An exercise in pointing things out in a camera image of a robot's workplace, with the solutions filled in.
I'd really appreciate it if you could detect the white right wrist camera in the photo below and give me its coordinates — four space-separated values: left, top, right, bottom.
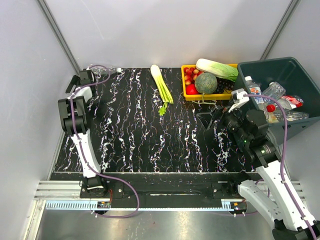
228 88 250 113

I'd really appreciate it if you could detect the red label crushed bottle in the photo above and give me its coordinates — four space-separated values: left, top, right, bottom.
266 95 304 113

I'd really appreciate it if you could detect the red apple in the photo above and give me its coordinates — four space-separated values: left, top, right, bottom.
185 84 199 95

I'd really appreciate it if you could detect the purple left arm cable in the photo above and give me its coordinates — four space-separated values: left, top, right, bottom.
69 64 112 173

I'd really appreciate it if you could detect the clear ribbed bottle white cap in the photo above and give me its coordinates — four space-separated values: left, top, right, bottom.
262 82 286 101

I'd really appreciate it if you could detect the clear bottle back row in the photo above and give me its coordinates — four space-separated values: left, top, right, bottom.
87 64 122 75

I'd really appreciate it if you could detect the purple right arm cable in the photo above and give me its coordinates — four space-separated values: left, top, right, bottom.
243 93 318 240

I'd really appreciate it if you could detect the aluminium frame post left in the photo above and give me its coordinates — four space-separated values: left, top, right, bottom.
36 0 81 74

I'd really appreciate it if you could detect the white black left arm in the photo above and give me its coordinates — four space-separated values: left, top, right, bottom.
57 69 109 198

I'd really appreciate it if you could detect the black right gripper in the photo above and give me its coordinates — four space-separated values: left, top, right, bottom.
196 102 252 144

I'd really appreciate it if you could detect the dark green plastic bin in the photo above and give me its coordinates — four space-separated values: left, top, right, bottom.
234 57 320 140

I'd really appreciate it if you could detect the aluminium frame post right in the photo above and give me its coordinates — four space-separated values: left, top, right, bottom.
260 0 301 60

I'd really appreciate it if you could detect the celery stalk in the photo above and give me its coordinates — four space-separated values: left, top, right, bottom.
150 64 174 116

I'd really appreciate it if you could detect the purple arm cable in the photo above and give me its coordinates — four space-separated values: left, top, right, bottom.
243 93 318 240
69 64 112 173

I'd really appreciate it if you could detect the aluminium frame post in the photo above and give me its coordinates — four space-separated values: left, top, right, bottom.
260 0 301 60
36 0 81 74

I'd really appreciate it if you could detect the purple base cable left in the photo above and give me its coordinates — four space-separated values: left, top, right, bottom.
91 172 141 220

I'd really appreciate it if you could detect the aluminium front rail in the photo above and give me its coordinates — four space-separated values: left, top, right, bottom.
33 181 306 213

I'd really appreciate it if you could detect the green netted melon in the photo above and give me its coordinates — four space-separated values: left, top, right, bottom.
194 72 218 95

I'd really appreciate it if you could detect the clear bottle blue red label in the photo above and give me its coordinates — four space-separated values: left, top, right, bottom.
244 76 269 120

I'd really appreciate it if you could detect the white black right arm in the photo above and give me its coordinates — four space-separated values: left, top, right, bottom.
196 106 320 240

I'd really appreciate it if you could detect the yellow plastic tray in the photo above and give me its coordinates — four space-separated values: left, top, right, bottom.
181 64 238 101

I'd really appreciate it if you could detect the napa cabbage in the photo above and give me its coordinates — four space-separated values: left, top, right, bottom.
195 58 239 82

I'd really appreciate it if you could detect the large clear square bottle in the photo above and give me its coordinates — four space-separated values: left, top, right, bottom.
268 112 279 124

